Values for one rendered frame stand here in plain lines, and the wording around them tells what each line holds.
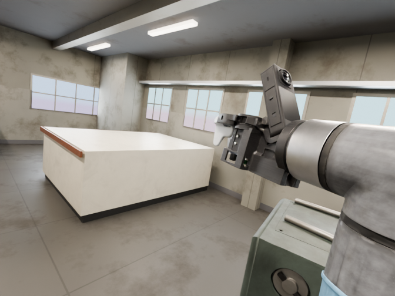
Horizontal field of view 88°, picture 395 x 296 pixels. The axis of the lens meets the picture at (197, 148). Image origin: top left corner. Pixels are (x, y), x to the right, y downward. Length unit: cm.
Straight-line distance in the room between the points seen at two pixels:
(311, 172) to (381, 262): 9
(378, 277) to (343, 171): 8
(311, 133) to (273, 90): 10
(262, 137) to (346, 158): 13
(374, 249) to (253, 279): 57
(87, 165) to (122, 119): 401
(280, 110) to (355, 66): 372
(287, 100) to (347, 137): 12
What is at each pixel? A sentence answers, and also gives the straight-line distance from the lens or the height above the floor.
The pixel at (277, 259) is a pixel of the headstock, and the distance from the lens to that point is 70.
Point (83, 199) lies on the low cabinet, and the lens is 302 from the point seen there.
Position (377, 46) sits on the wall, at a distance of 406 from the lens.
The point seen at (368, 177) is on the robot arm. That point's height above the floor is 155.
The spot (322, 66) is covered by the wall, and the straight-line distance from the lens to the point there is 409.
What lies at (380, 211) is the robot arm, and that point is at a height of 153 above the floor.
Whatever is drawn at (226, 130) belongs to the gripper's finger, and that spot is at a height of 156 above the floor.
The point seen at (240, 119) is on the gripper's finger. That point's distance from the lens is 33.
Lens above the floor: 158
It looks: 9 degrees down
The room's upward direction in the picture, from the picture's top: 9 degrees clockwise
